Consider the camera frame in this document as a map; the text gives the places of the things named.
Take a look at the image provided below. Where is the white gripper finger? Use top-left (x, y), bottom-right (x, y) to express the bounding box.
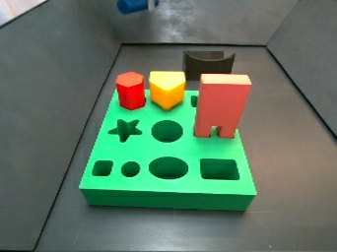
top-left (147, 0), bottom-right (159, 12)

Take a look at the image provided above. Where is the blue oval cylinder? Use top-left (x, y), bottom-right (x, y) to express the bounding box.
top-left (117, 0), bottom-right (147, 15)

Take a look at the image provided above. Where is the black curved cradle fixture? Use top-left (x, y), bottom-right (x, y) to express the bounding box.
top-left (183, 50), bottom-right (235, 81)

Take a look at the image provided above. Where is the green shape sorter board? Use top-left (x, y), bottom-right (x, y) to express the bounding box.
top-left (79, 91), bottom-right (257, 211)

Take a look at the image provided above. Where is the red hexagonal prism block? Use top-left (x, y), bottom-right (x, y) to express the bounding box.
top-left (116, 72), bottom-right (144, 110)

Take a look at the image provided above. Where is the yellow pentagon prism block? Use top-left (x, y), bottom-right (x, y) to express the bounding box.
top-left (148, 71), bottom-right (186, 110)

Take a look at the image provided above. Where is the pink arch block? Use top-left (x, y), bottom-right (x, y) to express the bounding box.
top-left (194, 74), bottom-right (251, 138)

